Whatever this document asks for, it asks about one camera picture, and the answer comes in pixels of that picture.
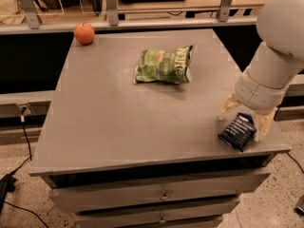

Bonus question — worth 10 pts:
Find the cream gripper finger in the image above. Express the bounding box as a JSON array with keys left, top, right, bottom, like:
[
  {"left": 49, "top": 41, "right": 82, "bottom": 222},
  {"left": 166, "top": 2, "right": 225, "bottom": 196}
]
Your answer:
[
  {"left": 254, "top": 108, "right": 276, "bottom": 143},
  {"left": 218, "top": 90, "right": 239, "bottom": 121}
]

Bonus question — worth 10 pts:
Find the dark blue rxbar wrapper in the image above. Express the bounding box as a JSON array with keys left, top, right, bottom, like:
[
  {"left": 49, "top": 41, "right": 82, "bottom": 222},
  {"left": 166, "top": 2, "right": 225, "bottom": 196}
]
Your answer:
[{"left": 218, "top": 113, "right": 257, "bottom": 152}]

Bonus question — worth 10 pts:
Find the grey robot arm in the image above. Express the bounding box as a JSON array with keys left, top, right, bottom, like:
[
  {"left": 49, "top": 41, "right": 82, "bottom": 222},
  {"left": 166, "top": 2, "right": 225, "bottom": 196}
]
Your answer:
[{"left": 219, "top": 0, "right": 304, "bottom": 142}]

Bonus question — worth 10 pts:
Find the red orange apple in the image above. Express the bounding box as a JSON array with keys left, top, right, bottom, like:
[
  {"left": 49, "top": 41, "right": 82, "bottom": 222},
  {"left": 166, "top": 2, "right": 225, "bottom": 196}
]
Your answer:
[{"left": 73, "top": 23, "right": 95, "bottom": 45}]

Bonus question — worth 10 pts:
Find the green chip bag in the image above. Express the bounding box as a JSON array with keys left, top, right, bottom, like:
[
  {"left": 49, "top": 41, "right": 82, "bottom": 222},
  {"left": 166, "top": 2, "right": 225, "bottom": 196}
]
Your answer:
[{"left": 134, "top": 45, "right": 193, "bottom": 84}]

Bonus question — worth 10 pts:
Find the dark object right floor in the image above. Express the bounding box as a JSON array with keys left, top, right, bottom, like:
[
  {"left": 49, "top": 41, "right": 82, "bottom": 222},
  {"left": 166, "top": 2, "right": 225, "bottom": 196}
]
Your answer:
[{"left": 295, "top": 195, "right": 304, "bottom": 216}]

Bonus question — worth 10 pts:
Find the lower drawer with knob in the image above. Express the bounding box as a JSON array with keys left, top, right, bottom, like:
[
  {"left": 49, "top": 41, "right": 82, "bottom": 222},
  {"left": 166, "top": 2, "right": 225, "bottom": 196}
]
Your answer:
[{"left": 76, "top": 198, "right": 239, "bottom": 228}]

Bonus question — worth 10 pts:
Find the drawer with knob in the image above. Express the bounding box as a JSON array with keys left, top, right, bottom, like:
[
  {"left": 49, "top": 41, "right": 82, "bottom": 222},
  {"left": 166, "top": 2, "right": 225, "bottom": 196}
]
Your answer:
[
  {"left": 49, "top": 167, "right": 271, "bottom": 213},
  {"left": 76, "top": 198, "right": 239, "bottom": 228}
]

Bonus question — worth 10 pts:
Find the grey drawer cabinet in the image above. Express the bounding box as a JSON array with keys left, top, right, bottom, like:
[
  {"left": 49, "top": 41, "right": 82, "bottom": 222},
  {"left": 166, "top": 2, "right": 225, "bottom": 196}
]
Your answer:
[{"left": 30, "top": 29, "right": 289, "bottom": 217}]

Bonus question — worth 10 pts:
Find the upper drawer with knob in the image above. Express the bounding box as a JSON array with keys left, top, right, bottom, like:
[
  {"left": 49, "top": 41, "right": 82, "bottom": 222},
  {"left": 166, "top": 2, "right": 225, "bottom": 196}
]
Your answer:
[{"left": 49, "top": 167, "right": 271, "bottom": 213}]

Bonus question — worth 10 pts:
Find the grey metal railing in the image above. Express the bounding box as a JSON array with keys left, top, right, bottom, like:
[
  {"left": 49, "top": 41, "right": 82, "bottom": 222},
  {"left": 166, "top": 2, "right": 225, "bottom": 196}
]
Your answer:
[{"left": 0, "top": 0, "right": 269, "bottom": 34}]

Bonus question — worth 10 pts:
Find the black power adapter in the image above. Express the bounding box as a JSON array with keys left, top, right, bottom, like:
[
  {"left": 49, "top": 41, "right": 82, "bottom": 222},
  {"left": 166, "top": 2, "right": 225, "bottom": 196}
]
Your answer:
[{"left": 0, "top": 174, "right": 16, "bottom": 213}]

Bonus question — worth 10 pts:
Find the black cable right floor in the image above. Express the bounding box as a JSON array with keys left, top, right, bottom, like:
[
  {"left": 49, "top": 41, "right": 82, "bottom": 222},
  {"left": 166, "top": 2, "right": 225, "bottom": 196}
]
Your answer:
[{"left": 286, "top": 151, "right": 304, "bottom": 175}]

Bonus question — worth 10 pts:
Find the black power cable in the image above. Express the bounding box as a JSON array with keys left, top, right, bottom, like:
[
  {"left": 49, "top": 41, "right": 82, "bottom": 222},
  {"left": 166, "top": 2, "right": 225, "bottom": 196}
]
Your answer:
[{"left": 0, "top": 106, "right": 50, "bottom": 228}]

